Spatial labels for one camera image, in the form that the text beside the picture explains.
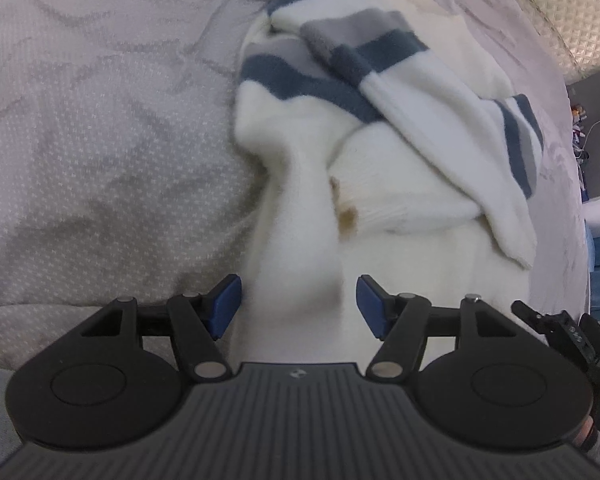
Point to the grey bed duvet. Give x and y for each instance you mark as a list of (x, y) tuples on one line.
[(119, 176)]

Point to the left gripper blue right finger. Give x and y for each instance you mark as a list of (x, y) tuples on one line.
[(399, 322)]

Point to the person right hand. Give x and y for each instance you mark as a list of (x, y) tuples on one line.
[(588, 440)]

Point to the blue tray with items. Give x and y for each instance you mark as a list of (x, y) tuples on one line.
[(578, 115)]

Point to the white blue striped sweater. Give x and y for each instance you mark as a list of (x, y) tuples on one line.
[(396, 147)]

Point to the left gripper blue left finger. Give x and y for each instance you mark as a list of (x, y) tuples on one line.
[(197, 323)]

